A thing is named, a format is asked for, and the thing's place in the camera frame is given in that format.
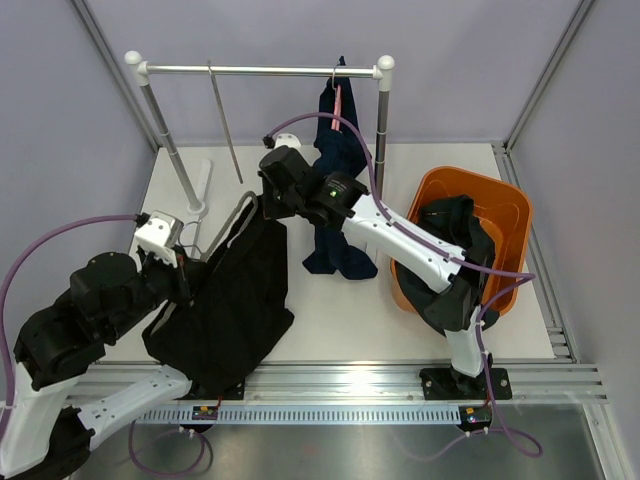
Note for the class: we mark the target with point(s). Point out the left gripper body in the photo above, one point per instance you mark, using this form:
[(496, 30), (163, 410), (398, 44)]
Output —
[(176, 282)]

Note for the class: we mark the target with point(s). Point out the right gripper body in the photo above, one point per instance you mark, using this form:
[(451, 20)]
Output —
[(278, 205)]

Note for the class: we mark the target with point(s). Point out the grey clothes hanger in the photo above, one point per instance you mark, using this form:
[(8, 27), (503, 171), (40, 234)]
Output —
[(220, 235), (224, 122)]

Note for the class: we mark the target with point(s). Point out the black shorts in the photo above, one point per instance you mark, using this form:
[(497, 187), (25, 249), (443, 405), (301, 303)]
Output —
[(238, 313)]

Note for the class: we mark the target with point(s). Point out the navy blue shorts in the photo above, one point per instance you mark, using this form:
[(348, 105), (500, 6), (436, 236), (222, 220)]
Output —
[(339, 152)]

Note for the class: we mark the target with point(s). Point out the pink clothes hanger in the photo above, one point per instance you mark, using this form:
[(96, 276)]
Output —
[(337, 108)]

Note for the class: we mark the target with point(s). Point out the dark teal shorts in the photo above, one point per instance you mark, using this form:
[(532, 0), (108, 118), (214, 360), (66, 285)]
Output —
[(452, 220)]

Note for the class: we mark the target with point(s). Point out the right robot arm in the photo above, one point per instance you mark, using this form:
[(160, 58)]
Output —
[(292, 187)]

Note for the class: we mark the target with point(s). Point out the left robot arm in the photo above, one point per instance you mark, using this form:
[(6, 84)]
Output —
[(47, 439)]

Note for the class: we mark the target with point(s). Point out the metal clothes rack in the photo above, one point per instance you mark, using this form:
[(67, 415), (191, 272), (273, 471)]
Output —
[(141, 70)]

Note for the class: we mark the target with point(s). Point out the orange plastic laundry basket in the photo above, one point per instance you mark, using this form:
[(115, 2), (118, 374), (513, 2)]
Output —
[(503, 210)]

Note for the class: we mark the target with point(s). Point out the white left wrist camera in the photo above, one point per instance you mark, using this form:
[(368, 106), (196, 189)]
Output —
[(158, 236)]

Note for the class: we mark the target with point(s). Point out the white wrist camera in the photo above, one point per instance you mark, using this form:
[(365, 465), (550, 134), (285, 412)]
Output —
[(158, 236), (281, 139)]

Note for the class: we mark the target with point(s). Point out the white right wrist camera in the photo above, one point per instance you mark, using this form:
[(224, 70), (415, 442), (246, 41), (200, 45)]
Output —
[(281, 139)]

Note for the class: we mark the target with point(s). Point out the white slotted cable duct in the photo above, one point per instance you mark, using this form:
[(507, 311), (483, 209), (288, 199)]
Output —
[(303, 415)]

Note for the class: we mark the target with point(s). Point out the aluminium mounting rail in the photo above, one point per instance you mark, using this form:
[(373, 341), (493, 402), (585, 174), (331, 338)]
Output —
[(357, 382)]

